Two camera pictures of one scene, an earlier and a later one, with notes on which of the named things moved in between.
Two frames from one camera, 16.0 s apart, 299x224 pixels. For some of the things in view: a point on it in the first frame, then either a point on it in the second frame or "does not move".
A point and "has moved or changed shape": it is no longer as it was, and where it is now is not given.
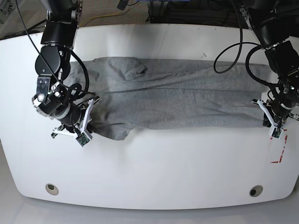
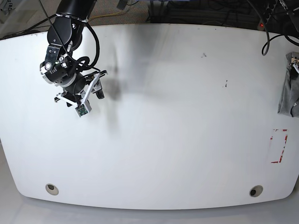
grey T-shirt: [131, 94] has moved or changed shape
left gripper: [72, 117] → [77, 91]
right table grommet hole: [256, 191] does not move
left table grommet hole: [52, 189] does not move
